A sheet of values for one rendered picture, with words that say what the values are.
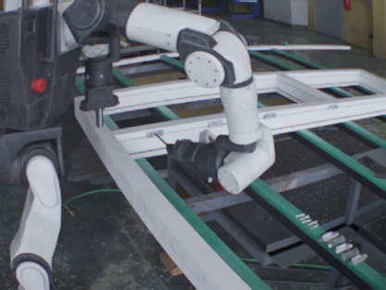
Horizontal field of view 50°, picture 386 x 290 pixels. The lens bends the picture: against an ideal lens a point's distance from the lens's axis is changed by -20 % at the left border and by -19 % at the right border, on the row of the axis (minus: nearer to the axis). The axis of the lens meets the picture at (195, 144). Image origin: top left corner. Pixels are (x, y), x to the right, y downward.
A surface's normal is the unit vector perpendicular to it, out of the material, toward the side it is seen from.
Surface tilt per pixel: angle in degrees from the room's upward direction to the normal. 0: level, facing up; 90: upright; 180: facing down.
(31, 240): 90
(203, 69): 106
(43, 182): 90
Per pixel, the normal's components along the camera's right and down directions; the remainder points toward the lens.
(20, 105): -0.29, 0.58
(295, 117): 0.41, 0.34
